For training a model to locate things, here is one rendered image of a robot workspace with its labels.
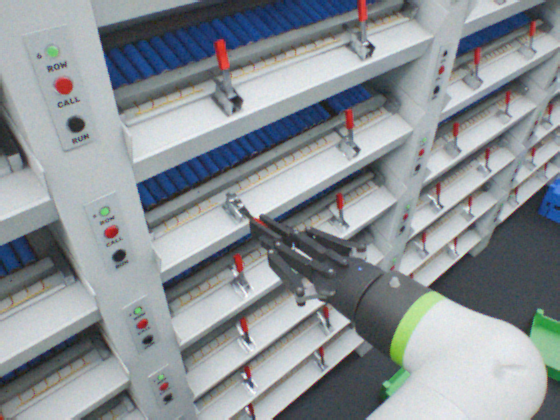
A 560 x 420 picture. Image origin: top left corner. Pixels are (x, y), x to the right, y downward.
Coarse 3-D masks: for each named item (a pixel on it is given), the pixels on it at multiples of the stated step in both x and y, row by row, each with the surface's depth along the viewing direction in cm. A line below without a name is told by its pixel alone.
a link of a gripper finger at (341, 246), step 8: (312, 232) 67; (320, 232) 67; (320, 240) 67; (328, 240) 65; (336, 240) 65; (344, 240) 65; (328, 248) 66; (336, 248) 65; (344, 248) 64; (360, 248) 63; (344, 256) 65
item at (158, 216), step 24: (336, 120) 90; (360, 120) 93; (288, 144) 83; (240, 168) 78; (264, 168) 81; (192, 192) 74; (216, 192) 76; (144, 216) 69; (168, 216) 71; (192, 216) 73
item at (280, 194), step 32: (384, 96) 97; (384, 128) 95; (288, 160) 85; (320, 160) 86; (352, 160) 88; (224, 192) 78; (256, 192) 79; (288, 192) 81; (192, 224) 73; (224, 224) 75; (160, 256) 69; (192, 256) 71
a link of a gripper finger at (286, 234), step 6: (264, 216) 71; (264, 222) 71; (270, 222) 70; (276, 222) 70; (276, 228) 69; (282, 228) 68; (282, 234) 68; (288, 234) 67; (288, 240) 68; (288, 246) 68
